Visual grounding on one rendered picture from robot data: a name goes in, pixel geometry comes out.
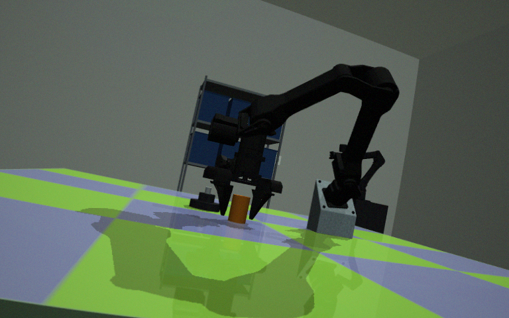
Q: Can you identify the orange tapered knob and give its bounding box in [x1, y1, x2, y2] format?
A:
[228, 194, 251, 224]

